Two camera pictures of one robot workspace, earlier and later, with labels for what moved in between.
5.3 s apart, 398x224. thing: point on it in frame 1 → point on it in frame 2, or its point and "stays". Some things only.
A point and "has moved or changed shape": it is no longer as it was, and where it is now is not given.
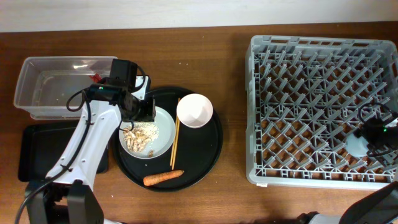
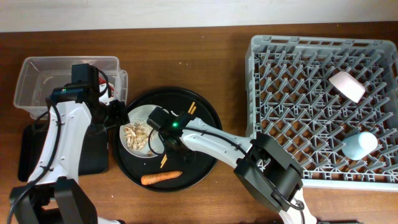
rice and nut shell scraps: (140, 136) stays
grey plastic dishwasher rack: (303, 98) stays
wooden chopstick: (176, 144) has moved or changed shape
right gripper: (367, 131) → (170, 148)
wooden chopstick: (175, 132) has moved or changed shape
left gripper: (150, 111) → (120, 115)
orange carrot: (152, 179) stays
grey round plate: (148, 140) stays
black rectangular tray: (41, 145) stays
